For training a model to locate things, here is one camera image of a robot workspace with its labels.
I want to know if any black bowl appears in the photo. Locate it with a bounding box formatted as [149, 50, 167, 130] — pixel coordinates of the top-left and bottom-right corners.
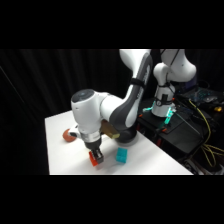
[116, 130, 138, 146]

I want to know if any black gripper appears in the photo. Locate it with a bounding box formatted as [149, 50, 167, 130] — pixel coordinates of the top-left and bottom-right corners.
[84, 139, 105, 165]

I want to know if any cyan cube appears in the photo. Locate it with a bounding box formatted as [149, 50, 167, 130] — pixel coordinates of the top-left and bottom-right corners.
[115, 147, 129, 165]

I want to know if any red cube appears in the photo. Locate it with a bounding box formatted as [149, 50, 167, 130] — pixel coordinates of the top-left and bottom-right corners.
[88, 151, 105, 168]

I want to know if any blue lit electronics box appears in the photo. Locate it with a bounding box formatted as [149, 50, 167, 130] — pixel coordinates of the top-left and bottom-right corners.
[190, 88, 218, 103]

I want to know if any black curtain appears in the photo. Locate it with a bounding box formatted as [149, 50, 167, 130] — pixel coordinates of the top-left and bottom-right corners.
[0, 49, 224, 176]

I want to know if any black robot stand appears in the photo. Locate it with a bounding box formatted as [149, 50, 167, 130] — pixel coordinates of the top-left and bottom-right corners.
[134, 97, 224, 174]

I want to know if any reddish brown round ball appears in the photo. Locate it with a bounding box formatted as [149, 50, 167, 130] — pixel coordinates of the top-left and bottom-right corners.
[62, 127, 78, 143]

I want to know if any yellow cable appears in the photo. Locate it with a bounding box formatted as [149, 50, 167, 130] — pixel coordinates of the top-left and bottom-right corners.
[187, 98, 224, 168]

